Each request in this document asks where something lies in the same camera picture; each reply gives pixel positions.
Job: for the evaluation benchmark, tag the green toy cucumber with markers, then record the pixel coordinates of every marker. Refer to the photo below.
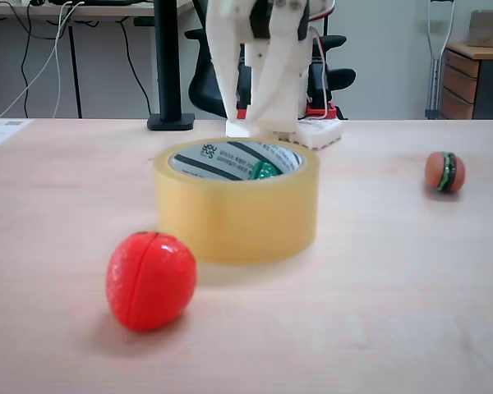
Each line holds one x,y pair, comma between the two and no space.
265,171

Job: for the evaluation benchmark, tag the black office chair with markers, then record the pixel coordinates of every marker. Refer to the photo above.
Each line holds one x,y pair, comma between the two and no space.
203,90

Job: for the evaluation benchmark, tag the black pole stand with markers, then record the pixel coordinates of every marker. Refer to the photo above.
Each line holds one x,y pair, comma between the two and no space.
166,61

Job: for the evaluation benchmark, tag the red table clamp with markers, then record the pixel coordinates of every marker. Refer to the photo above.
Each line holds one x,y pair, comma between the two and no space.
241,113
324,111

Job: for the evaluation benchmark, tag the grey metal crutch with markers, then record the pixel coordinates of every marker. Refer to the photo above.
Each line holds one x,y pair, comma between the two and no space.
435,74

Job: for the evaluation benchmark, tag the wooden drawer cabinet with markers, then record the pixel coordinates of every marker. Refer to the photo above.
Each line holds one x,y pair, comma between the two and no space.
460,86

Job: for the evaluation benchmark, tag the clear packing tape roll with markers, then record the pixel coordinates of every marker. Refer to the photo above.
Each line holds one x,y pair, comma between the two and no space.
234,221

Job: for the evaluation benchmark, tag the toy hamburger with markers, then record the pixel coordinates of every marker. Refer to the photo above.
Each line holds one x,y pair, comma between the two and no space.
437,170

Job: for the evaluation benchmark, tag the brown cardboard box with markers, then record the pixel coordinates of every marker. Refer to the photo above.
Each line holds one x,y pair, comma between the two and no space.
487,28

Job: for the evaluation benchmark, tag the grey background desk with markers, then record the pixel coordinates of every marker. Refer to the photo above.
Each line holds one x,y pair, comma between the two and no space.
24,11

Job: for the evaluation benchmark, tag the white printed paper sheet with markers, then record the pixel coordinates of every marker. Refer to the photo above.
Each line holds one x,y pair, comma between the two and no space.
0,131

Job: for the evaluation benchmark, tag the red toy strawberry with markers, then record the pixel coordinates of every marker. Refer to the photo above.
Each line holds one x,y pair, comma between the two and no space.
150,283

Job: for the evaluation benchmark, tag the white perforated base plate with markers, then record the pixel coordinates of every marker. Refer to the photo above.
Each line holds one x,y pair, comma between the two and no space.
320,133

